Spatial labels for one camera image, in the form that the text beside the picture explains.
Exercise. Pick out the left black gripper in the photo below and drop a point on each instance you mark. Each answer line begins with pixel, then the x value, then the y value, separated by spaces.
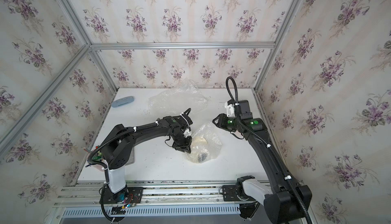
pixel 186 148

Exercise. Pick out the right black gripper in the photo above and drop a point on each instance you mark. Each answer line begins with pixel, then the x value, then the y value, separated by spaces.
pixel 222 123

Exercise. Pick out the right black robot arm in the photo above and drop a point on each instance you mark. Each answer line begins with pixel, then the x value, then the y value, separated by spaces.
pixel 283 198

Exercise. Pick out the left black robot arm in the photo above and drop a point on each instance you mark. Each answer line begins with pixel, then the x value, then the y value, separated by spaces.
pixel 115 151

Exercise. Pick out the grey flat block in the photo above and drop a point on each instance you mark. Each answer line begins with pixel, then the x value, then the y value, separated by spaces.
pixel 131 159

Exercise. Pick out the white vented panel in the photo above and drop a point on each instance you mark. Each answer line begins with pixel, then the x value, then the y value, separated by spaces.
pixel 147 211

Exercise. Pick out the pink pen cup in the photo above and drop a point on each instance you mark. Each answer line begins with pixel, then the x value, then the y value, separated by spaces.
pixel 97 157

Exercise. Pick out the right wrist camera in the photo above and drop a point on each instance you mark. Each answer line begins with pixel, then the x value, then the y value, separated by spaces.
pixel 240 109

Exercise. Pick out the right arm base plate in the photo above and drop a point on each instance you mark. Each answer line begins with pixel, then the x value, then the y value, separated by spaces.
pixel 230 194

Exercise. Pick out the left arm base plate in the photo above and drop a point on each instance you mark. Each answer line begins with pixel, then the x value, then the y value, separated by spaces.
pixel 127 196

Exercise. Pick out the aluminium front rail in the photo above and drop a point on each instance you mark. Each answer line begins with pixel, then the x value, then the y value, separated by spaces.
pixel 155 193

